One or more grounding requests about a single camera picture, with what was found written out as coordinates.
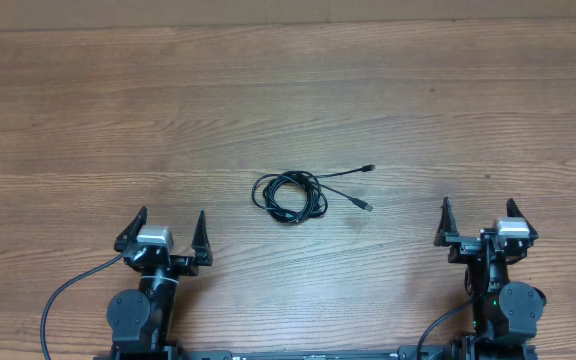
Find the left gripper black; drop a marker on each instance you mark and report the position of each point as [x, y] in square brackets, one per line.
[199, 244]

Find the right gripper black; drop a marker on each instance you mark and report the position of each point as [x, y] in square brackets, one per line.
[462, 247]

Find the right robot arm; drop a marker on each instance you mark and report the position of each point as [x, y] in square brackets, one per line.
[505, 312]

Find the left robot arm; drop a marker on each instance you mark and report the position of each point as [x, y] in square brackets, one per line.
[141, 318]

